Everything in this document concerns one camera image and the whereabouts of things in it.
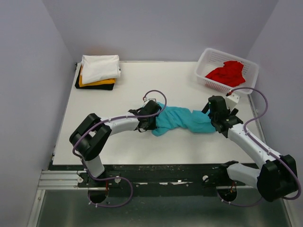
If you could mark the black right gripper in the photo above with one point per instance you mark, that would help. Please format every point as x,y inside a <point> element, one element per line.
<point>231,112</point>

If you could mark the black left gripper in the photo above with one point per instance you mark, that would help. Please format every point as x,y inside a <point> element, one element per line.
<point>152,127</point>

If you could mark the cyan t shirt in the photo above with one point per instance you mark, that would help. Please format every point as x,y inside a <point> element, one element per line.
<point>178,117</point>

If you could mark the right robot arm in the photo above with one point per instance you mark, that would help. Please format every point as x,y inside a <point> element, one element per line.
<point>275,176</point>

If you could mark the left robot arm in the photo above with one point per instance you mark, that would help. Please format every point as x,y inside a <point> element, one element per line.
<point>90,136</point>

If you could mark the red t shirt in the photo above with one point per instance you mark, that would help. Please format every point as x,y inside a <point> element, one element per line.
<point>229,74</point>

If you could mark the folded black t shirt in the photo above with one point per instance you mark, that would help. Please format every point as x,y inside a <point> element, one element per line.
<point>101,87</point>

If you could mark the folded yellow t shirt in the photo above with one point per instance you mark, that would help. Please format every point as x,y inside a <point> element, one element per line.
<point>97,83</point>

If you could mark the white plastic basket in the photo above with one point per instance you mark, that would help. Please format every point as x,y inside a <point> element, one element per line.
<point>212,59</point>

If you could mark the folded white t shirt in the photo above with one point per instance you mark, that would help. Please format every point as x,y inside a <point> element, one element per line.
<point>99,67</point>

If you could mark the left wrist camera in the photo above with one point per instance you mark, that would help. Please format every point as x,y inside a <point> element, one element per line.
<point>146,99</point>

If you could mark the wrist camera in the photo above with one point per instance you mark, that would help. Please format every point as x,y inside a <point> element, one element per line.
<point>231,100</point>
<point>146,99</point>

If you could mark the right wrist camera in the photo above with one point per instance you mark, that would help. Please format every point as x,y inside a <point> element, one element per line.
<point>231,100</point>

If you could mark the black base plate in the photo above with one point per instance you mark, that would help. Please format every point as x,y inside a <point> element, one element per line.
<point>155,180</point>

